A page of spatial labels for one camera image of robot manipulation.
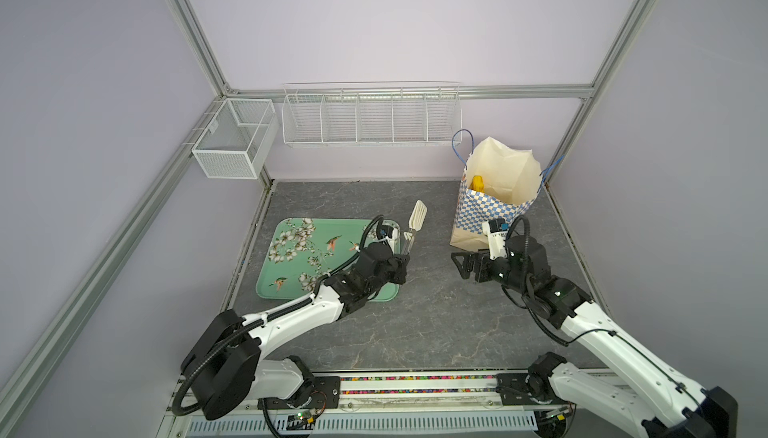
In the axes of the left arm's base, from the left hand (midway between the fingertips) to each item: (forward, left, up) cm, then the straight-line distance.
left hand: (408, 260), depth 80 cm
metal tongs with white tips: (+11, -3, +3) cm, 11 cm away
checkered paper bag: (+33, -36, -7) cm, 50 cm away
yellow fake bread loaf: (+34, -29, -7) cm, 45 cm away
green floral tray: (+14, +37, -15) cm, 42 cm away
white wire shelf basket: (+48, +8, +14) cm, 50 cm away
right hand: (-2, -14, +5) cm, 15 cm away
